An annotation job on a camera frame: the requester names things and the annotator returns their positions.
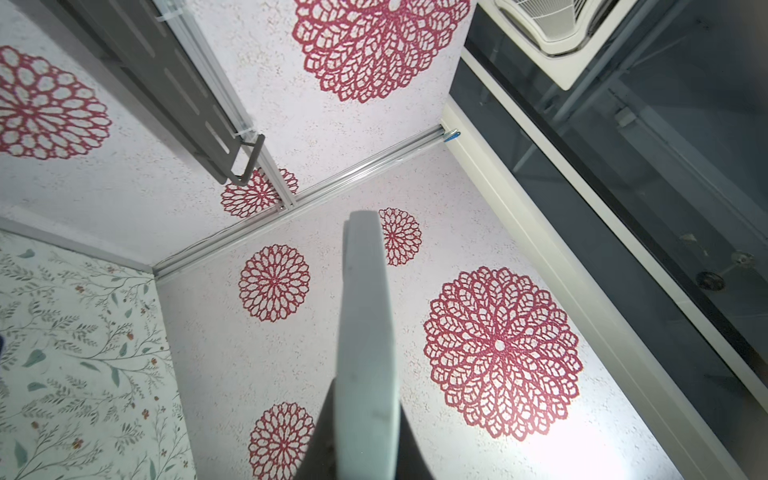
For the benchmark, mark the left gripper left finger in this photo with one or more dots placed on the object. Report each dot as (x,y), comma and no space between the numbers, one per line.
(319,462)

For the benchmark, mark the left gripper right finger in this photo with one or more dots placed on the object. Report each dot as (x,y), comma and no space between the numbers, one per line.
(410,462)

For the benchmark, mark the black phone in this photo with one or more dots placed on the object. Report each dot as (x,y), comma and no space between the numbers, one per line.
(366,392)

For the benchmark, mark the white ceiling air vent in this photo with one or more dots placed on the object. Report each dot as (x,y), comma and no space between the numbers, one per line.
(561,37)

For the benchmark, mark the grey slotted wall shelf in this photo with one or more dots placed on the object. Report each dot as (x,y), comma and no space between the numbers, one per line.
(135,41)

